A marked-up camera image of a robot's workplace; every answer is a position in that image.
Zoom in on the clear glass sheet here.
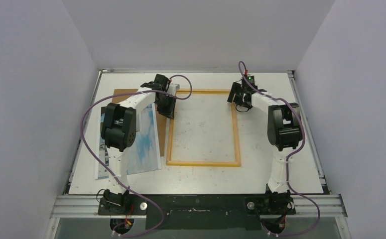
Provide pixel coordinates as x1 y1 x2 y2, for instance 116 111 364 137
173 93 236 162

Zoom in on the printed building photo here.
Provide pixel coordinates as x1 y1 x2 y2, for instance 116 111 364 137
94 103 161 180

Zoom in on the yellow wooden picture frame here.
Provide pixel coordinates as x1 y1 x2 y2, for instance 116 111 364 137
165 88 242 168

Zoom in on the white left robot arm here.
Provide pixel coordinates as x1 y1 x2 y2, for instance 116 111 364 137
101 74 180 215

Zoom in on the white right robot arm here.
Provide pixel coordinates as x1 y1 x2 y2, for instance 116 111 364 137
227 74 303 194

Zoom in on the brown cardboard backing board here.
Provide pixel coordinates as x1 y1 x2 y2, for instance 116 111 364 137
112 89 167 156

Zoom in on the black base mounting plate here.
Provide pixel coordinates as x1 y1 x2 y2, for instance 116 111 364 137
97 194 296 234

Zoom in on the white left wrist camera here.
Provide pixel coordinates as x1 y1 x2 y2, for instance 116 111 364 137
167 83 180 96

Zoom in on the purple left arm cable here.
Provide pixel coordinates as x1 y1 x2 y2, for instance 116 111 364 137
81 74 193 239

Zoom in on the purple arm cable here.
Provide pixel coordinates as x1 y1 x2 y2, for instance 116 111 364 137
81 74 193 239
238 60 321 238

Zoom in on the aluminium front rail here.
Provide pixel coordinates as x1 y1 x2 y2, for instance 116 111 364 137
51 194 348 218

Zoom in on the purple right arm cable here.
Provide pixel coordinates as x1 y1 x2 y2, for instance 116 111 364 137
238 60 321 238

